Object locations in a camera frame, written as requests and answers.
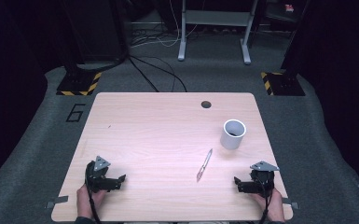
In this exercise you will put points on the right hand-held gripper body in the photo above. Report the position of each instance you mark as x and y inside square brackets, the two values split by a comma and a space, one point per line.
[262, 180]

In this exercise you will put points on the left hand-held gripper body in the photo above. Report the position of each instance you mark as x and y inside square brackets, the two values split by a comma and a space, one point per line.
[97, 180]

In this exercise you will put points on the white cylindrical cup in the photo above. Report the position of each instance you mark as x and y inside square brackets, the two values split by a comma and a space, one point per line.
[232, 137]

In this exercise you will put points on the person's left hand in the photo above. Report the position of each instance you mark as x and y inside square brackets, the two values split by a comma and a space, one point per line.
[85, 202]

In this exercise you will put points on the person's right hand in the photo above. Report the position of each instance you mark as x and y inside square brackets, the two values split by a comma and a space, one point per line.
[273, 207]

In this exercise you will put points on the black striped stand base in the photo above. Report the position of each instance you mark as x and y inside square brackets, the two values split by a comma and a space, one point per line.
[80, 83]
[284, 84]

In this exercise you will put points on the black cabinet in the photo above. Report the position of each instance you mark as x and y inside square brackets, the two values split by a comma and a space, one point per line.
[96, 28]

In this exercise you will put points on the red and white object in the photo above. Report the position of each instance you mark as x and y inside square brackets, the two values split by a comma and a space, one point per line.
[289, 7]

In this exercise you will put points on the grey table bracket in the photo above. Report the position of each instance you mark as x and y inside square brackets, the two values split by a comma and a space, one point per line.
[291, 203]
[57, 201]

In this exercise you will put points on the white metal stand frame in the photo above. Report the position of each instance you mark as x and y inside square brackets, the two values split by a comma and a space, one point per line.
[217, 18]

